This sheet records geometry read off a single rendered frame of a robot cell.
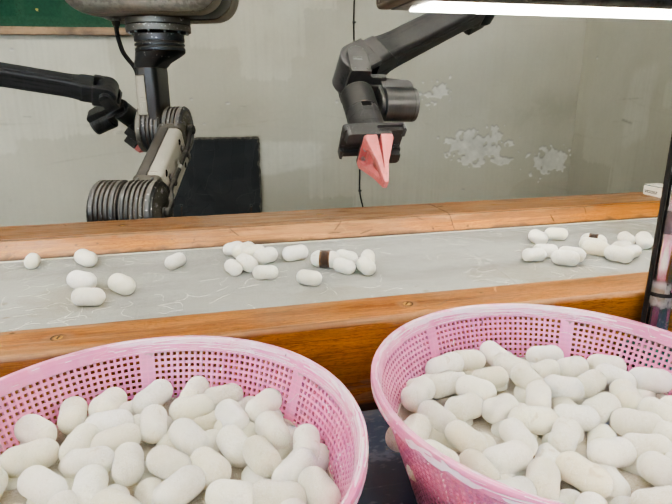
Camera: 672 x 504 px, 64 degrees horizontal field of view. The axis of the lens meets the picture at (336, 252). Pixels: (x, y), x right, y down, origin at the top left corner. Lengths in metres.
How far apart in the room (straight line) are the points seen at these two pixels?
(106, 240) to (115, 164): 2.00
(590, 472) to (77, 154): 2.67
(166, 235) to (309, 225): 0.21
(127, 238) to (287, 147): 1.97
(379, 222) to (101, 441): 0.58
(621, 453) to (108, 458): 0.32
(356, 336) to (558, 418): 0.18
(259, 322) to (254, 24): 2.33
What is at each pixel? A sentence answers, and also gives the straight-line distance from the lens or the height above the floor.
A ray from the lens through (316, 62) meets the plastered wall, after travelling 2.73.
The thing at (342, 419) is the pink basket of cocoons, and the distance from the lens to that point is 0.36.
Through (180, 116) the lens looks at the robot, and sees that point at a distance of 1.31.
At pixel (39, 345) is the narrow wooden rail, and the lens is 0.50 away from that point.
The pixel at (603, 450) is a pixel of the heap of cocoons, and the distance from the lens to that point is 0.40.
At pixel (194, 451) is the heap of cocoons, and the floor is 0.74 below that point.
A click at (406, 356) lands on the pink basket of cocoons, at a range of 0.46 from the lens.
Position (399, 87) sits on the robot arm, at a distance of 0.97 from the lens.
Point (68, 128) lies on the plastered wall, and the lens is 2.85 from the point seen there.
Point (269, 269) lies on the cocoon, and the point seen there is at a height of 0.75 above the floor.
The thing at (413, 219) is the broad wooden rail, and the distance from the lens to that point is 0.88.
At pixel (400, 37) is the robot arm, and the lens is 1.05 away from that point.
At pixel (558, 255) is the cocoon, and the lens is 0.75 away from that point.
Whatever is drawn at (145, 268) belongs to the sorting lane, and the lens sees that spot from 0.74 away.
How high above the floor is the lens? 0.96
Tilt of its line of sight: 16 degrees down
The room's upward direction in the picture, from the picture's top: straight up
